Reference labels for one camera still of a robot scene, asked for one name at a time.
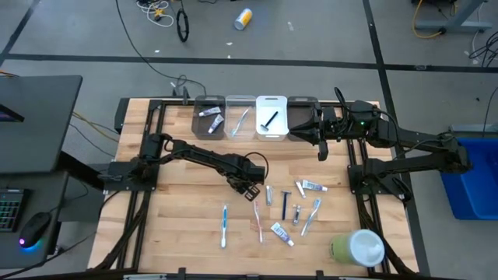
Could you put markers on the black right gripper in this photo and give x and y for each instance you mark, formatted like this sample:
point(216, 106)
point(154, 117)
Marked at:
point(338, 124)

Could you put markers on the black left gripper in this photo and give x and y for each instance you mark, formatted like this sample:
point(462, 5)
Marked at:
point(253, 171)

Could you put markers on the silver nail clipper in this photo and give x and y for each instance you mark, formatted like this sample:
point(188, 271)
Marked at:
point(268, 195)
point(297, 214)
point(300, 189)

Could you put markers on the blue disposable razor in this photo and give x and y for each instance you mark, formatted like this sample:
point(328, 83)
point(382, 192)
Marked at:
point(271, 118)

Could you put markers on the black razor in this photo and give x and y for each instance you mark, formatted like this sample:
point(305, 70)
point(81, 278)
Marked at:
point(285, 206)

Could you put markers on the pink toothbrush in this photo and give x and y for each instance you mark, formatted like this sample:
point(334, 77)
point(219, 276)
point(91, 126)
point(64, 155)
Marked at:
point(258, 221)

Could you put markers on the white Crest toothpaste tube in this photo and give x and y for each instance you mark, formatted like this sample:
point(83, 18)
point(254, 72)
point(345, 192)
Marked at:
point(314, 186)
point(281, 232)
point(216, 123)
point(210, 111)

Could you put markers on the blue white toothbrush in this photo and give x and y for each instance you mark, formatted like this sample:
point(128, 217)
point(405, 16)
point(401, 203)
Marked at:
point(311, 217)
point(224, 225)

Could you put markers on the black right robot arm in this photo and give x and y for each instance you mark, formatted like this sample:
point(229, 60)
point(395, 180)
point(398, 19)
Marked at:
point(412, 136)

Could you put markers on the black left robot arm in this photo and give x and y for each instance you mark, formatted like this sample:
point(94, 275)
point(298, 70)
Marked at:
point(202, 155)

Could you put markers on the smoky grey plastic bin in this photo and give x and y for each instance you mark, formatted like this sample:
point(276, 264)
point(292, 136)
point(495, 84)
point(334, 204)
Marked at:
point(299, 103)
point(202, 101)

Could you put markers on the white plastic bin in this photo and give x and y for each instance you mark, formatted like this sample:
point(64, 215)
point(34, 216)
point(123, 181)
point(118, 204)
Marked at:
point(280, 134)

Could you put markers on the clear plastic bin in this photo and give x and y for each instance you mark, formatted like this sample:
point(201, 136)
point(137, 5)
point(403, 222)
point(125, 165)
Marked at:
point(249, 132)

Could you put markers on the green wipes canister white lid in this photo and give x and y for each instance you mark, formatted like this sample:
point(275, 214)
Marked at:
point(362, 247)

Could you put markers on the yellow white can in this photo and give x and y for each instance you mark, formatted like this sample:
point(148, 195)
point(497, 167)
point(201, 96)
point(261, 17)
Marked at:
point(243, 18)

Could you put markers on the grey metal foot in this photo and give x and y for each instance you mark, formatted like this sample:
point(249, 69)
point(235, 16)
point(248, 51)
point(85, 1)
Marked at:
point(470, 129)

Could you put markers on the blue plastic floor bin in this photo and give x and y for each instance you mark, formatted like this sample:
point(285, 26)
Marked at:
point(474, 183)

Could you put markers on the grey desk base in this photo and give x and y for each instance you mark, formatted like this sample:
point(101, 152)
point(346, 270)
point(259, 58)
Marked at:
point(453, 26)

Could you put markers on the black desk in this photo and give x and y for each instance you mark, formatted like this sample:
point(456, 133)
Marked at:
point(43, 124)

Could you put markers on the black computer mouse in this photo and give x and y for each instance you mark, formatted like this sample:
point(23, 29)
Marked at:
point(35, 229)

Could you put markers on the backlit keyboard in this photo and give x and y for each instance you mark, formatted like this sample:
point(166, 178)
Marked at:
point(9, 210)

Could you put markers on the lit monitor screen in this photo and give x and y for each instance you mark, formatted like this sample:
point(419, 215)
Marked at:
point(9, 113)

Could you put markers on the dark grey lower desk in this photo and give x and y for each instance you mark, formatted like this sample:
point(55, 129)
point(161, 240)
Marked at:
point(11, 249)

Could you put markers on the silver metal bracket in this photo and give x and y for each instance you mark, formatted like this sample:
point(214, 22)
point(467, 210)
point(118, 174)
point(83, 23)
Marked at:
point(144, 277)

